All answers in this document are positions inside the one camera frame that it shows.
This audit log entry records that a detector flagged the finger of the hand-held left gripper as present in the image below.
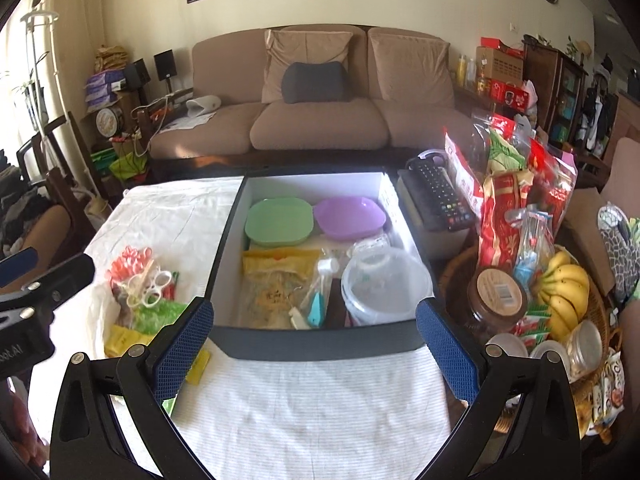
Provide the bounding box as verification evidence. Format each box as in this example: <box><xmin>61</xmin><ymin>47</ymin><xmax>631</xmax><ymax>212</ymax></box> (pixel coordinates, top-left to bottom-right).
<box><xmin>0</xmin><ymin>254</ymin><xmax>96</xmax><ymax>321</ymax></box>
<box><xmin>0</xmin><ymin>246</ymin><xmax>40</xmax><ymax>288</ymax></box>

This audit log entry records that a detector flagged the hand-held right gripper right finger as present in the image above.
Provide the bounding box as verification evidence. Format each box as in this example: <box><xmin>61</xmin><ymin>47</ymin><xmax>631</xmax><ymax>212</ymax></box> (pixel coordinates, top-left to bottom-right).
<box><xmin>415</xmin><ymin>298</ymin><xmax>584</xmax><ymax>480</ymax></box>

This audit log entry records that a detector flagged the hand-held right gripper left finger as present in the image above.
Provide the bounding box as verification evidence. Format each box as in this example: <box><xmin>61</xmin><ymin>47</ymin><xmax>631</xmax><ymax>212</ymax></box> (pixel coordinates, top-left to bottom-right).
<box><xmin>48</xmin><ymin>296</ymin><xmax>216</xmax><ymax>480</ymax></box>

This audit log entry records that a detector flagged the yellow sachet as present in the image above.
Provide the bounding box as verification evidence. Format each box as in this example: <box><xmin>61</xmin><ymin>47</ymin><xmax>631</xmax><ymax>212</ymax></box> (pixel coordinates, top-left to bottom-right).
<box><xmin>186</xmin><ymin>350</ymin><xmax>212</xmax><ymax>386</ymax></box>
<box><xmin>104</xmin><ymin>324</ymin><xmax>151</xmax><ymax>359</ymax></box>

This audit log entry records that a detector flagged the green snack packet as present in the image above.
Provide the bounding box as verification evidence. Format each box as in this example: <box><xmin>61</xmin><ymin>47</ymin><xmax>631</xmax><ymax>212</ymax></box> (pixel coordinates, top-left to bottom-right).
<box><xmin>135</xmin><ymin>300</ymin><xmax>188</xmax><ymax>336</ymax></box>

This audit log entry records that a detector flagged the black storage box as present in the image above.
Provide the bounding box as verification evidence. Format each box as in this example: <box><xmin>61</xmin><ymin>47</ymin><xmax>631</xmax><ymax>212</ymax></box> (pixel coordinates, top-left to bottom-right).
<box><xmin>204</xmin><ymin>172</ymin><xmax>440</xmax><ymax>362</ymax></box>

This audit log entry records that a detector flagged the brown lidded jar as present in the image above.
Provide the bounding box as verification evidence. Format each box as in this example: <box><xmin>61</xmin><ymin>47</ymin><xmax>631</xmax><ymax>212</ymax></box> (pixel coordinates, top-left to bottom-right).
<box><xmin>465</xmin><ymin>267</ymin><xmax>529</xmax><ymax>347</ymax></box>

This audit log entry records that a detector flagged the wooden armchair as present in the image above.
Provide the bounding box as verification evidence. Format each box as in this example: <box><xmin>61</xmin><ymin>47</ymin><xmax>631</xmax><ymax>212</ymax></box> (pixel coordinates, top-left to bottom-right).
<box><xmin>0</xmin><ymin>110</ymin><xmax>103</xmax><ymax>273</ymax></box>

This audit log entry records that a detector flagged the clear round lidded container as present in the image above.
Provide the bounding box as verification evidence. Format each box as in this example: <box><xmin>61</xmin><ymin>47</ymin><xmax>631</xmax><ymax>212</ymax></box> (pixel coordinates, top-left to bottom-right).
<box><xmin>341</xmin><ymin>247</ymin><xmax>434</xmax><ymax>327</ymax></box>

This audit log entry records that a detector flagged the yellow topped food bag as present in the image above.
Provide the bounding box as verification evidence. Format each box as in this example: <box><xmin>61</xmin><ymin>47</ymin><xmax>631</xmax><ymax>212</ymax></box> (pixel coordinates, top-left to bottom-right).
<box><xmin>239</xmin><ymin>248</ymin><xmax>321</xmax><ymax>330</ymax></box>

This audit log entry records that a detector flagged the blue toothbrush pack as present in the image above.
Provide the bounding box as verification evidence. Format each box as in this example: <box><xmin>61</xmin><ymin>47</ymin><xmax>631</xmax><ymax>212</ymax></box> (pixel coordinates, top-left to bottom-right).
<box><xmin>505</xmin><ymin>205</ymin><xmax>557</xmax><ymax>292</ymax></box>

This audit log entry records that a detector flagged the bunch of bananas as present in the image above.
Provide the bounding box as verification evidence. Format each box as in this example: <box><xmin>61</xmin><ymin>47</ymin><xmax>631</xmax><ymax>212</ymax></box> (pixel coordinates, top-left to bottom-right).
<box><xmin>530</xmin><ymin>251</ymin><xmax>592</xmax><ymax>343</ymax></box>

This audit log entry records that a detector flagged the small glass jar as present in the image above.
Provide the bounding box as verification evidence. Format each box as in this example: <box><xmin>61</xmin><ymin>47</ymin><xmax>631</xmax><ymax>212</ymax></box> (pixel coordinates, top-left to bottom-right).
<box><xmin>565</xmin><ymin>320</ymin><xmax>604</xmax><ymax>381</ymax></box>

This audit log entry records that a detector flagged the white striped tablecloth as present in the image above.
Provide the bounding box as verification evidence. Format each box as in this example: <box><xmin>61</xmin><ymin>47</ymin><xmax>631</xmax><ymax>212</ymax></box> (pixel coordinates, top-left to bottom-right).
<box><xmin>27</xmin><ymin>175</ymin><xmax>463</xmax><ymax>480</ymax></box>

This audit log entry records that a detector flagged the red orange snack bag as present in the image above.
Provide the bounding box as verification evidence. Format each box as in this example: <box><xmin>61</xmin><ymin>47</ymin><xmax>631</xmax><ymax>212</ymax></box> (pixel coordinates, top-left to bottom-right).
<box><xmin>477</xmin><ymin>170</ymin><xmax>535</xmax><ymax>281</ymax></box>

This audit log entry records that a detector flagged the blue white brush pack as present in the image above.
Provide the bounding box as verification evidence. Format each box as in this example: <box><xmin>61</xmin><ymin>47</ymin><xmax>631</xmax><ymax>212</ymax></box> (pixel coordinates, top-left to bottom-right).
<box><xmin>290</xmin><ymin>257</ymin><xmax>337</xmax><ymax>329</ymax></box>

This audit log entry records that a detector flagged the wicker basket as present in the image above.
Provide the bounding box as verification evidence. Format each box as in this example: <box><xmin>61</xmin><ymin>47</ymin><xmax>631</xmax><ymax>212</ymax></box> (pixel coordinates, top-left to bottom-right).
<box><xmin>440</xmin><ymin>245</ymin><xmax>623</xmax><ymax>441</ymax></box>

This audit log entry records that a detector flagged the green plastic plate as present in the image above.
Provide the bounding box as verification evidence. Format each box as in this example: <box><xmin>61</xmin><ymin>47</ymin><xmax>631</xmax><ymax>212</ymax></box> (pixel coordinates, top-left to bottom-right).
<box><xmin>245</xmin><ymin>199</ymin><xmax>315</xmax><ymax>247</ymax></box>

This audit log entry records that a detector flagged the round tin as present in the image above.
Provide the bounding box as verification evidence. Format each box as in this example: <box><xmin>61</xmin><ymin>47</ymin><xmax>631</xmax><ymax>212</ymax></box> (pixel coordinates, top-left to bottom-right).
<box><xmin>95</xmin><ymin>105</ymin><xmax>123</xmax><ymax>139</ymax></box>

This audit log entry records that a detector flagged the black remote control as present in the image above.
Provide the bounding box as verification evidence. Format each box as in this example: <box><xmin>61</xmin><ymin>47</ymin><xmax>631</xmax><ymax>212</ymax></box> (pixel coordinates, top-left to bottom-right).
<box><xmin>405</xmin><ymin>156</ymin><xmax>476</xmax><ymax>232</ymax></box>

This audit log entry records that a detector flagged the purple plastic bowl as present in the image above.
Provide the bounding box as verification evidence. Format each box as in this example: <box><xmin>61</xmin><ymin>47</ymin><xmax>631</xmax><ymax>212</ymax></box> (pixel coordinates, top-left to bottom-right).
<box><xmin>314</xmin><ymin>196</ymin><xmax>387</xmax><ymax>240</ymax></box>

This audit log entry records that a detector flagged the red white snack bag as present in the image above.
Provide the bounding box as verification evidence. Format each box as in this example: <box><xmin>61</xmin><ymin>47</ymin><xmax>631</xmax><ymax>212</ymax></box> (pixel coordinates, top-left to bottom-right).
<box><xmin>444</xmin><ymin>130</ymin><xmax>487</xmax><ymax>221</ymax></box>

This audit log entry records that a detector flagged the stack of purple boxes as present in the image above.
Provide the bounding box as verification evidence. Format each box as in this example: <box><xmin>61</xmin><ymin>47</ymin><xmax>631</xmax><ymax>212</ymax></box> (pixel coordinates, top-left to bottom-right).
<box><xmin>85</xmin><ymin>71</ymin><xmax>126</xmax><ymax>111</ymax></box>

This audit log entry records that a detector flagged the patterned cloth mitt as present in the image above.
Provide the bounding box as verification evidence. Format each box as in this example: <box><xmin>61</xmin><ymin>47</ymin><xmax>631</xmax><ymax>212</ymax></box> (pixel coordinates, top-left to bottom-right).
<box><xmin>597</xmin><ymin>202</ymin><xmax>640</xmax><ymax>302</ymax></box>

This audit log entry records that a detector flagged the white coat rack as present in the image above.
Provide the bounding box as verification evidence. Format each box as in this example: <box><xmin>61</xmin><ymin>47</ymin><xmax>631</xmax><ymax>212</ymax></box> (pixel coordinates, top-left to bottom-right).
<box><xmin>20</xmin><ymin>0</ymin><xmax>62</xmax><ymax>136</ymax></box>

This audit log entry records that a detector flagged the green white snack bag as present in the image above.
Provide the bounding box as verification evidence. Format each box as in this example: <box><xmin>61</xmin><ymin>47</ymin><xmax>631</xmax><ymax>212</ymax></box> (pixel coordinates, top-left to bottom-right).
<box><xmin>487</xmin><ymin>130</ymin><xmax>527</xmax><ymax>176</ymax></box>

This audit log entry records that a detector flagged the black speaker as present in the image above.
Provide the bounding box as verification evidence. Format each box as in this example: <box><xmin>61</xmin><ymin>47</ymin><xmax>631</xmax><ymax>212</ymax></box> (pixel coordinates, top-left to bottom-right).
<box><xmin>124</xmin><ymin>59</ymin><xmax>151</xmax><ymax>88</ymax></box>
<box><xmin>154</xmin><ymin>50</ymin><xmax>176</xmax><ymax>82</ymax></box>

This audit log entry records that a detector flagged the brown sofa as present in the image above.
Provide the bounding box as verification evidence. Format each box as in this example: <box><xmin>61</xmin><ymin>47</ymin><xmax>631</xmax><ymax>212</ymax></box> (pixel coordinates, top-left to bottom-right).
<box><xmin>150</xmin><ymin>24</ymin><xmax>481</xmax><ymax>162</ymax></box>

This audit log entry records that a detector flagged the red gift box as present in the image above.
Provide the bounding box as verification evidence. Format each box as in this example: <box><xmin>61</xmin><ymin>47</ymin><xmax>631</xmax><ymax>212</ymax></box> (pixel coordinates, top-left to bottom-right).
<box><xmin>487</xmin><ymin>79</ymin><xmax>534</xmax><ymax>112</ymax></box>

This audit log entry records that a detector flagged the dark wooden cabinet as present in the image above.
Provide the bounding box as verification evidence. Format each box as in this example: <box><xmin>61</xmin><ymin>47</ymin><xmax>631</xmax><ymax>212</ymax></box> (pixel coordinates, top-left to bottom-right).
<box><xmin>522</xmin><ymin>35</ymin><xmax>589</xmax><ymax>147</ymax></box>

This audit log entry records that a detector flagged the beige pillow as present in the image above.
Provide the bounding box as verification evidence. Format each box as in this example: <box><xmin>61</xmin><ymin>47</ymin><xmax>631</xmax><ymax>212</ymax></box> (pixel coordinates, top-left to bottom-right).
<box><xmin>368</xmin><ymin>32</ymin><xmax>455</xmax><ymax>108</ymax></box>
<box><xmin>262</xmin><ymin>30</ymin><xmax>354</xmax><ymax>103</ymax></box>

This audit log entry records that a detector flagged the cardboard box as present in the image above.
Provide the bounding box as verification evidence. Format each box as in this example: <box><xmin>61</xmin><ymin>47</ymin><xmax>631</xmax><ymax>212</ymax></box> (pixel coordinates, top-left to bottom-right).
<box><xmin>475</xmin><ymin>46</ymin><xmax>526</xmax><ymax>83</ymax></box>

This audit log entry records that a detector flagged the grey lumbar cushion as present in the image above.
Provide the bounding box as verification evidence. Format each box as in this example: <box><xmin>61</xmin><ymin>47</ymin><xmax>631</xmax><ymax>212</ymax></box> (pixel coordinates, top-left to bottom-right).
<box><xmin>281</xmin><ymin>62</ymin><xmax>349</xmax><ymax>105</ymax></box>

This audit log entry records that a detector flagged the white ring clip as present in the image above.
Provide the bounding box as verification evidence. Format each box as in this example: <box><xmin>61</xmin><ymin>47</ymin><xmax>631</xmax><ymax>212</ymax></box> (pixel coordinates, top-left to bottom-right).
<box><xmin>126</xmin><ymin>270</ymin><xmax>173</xmax><ymax>309</ymax></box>

